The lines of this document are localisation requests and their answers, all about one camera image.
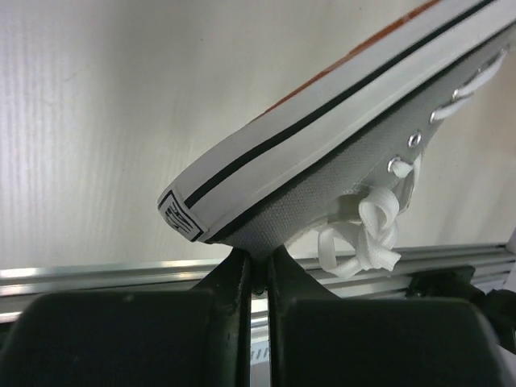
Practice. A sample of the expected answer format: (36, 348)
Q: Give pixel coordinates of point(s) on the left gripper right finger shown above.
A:
(319, 339)

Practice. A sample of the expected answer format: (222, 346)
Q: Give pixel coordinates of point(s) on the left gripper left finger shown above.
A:
(197, 337)

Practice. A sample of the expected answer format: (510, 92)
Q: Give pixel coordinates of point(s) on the grey sneaker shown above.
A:
(342, 153)

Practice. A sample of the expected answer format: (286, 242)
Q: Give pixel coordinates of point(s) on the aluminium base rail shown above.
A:
(202, 336)

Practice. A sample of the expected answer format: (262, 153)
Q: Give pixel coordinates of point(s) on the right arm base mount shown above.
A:
(498, 306)

